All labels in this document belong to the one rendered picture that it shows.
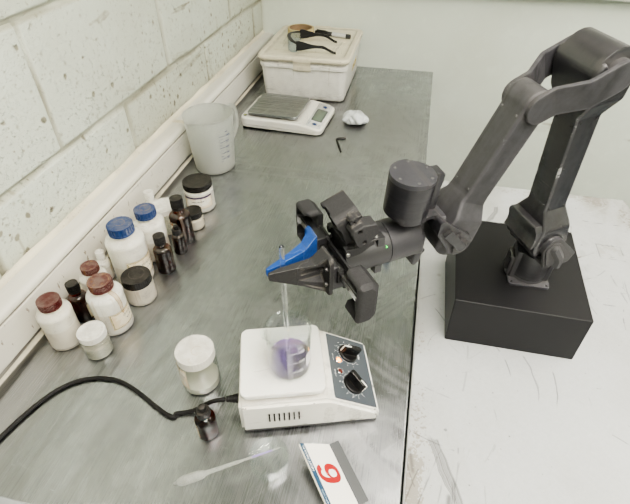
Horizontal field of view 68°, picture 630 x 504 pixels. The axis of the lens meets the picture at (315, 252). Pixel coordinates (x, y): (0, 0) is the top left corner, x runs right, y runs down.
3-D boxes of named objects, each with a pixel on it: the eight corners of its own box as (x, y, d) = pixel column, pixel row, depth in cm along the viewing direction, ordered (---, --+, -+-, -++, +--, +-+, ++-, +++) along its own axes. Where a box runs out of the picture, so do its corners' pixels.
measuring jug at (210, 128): (224, 143, 137) (217, 93, 128) (258, 155, 132) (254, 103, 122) (177, 171, 125) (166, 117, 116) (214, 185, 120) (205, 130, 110)
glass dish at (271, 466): (285, 485, 63) (284, 478, 62) (245, 478, 64) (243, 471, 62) (293, 446, 67) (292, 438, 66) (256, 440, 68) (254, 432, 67)
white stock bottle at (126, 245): (111, 286, 92) (91, 234, 84) (126, 261, 98) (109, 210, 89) (146, 289, 92) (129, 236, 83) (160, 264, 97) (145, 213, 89)
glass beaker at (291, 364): (303, 343, 71) (302, 304, 65) (319, 377, 66) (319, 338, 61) (258, 357, 69) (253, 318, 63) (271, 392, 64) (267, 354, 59)
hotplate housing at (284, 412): (362, 352, 80) (366, 320, 75) (378, 422, 70) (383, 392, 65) (231, 362, 78) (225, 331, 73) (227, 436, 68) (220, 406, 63)
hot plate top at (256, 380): (318, 327, 74) (318, 323, 73) (327, 394, 65) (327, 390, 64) (241, 333, 73) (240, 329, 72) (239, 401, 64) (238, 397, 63)
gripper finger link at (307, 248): (308, 259, 63) (307, 223, 59) (319, 276, 61) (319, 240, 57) (258, 273, 61) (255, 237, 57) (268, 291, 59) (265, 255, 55)
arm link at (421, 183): (438, 217, 68) (459, 145, 60) (469, 254, 63) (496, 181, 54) (367, 232, 65) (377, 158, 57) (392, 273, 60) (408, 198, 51)
